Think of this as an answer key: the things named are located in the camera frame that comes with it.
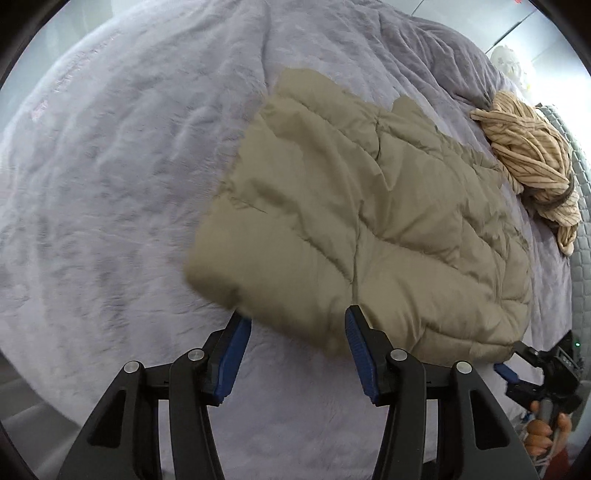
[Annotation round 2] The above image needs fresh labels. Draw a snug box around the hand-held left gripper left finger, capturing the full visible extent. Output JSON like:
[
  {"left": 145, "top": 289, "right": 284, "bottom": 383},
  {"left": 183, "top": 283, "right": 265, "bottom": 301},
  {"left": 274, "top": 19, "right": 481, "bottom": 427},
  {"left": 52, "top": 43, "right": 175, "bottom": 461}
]
[{"left": 58, "top": 314, "right": 253, "bottom": 480}]

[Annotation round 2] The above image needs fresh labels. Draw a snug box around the olive puffer jacket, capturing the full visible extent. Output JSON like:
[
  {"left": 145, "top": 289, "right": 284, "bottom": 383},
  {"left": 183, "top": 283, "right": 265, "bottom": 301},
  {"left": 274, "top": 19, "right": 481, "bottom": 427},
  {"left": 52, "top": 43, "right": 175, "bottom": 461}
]
[{"left": 184, "top": 68, "right": 534, "bottom": 363}]

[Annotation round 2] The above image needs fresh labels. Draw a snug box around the person's right hand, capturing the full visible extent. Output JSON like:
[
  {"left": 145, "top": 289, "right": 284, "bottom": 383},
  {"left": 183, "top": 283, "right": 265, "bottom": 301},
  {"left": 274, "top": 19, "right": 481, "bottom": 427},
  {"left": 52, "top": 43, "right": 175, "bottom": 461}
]
[{"left": 525, "top": 400, "right": 573, "bottom": 464}]

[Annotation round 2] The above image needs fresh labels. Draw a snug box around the beige striped fleece garment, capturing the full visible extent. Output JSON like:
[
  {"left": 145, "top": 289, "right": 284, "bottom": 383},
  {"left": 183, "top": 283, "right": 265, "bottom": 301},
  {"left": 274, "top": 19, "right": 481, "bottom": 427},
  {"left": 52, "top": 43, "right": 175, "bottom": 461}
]
[{"left": 470, "top": 90, "right": 581, "bottom": 257}]

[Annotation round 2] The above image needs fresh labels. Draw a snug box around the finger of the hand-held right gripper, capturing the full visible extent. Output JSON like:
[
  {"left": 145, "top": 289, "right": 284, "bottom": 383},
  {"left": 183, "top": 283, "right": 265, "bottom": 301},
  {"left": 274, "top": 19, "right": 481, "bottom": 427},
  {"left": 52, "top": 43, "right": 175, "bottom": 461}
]
[
  {"left": 493, "top": 362, "right": 539, "bottom": 403},
  {"left": 512, "top": 340, "right": 551, "bottom": 370}
]

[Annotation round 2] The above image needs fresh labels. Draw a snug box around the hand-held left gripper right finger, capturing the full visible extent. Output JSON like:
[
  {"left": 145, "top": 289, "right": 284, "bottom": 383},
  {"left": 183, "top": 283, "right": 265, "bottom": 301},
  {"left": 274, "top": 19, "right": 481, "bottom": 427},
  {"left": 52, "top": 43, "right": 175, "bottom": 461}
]
[{"left": 345, "top": 305, "right": 541, "bottom": 480}]

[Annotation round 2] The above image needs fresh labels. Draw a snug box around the grey plush bed blanket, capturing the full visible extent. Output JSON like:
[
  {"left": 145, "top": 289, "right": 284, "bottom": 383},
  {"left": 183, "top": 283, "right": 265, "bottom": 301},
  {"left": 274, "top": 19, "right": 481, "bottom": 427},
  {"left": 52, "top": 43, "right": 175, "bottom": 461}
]
[{"left": 0, "top": 0, "right": 578, "bottom": 480}]

